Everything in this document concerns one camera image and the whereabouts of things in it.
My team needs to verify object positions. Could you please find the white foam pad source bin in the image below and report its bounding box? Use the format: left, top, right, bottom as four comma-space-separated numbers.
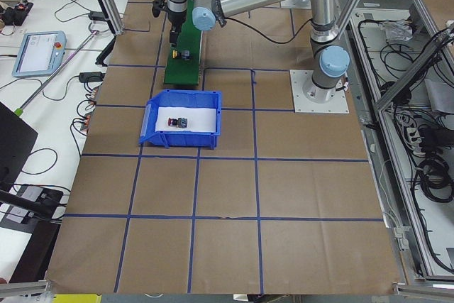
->
155, 107, 217, 133

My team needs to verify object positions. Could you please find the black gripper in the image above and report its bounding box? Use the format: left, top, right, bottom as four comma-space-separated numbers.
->
167, 0, 187, 47

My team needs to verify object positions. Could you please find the red push button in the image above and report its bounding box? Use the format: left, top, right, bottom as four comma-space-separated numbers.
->
167, 117, 188, 129

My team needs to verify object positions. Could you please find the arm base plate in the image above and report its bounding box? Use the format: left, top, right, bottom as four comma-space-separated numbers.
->
289, 70, 349, 114

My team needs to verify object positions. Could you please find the green conveyor belt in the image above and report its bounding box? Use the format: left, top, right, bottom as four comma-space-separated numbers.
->
164, 0, 202, 87

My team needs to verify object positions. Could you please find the yellow push button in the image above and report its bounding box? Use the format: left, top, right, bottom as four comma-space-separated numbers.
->
172, 50, 192, 60

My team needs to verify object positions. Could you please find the black power adapter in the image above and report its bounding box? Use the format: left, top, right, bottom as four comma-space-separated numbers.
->
88, 11, 107, 22

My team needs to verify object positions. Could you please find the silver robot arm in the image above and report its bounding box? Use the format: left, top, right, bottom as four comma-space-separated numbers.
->
155, 4, 314, 111

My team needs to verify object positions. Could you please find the teach pendant tablet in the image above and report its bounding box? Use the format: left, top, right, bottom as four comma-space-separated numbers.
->
11, 31, 67, 78

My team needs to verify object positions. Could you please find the blue bin with buttons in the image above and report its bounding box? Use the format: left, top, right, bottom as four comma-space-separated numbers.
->
139, 89, 222, 150

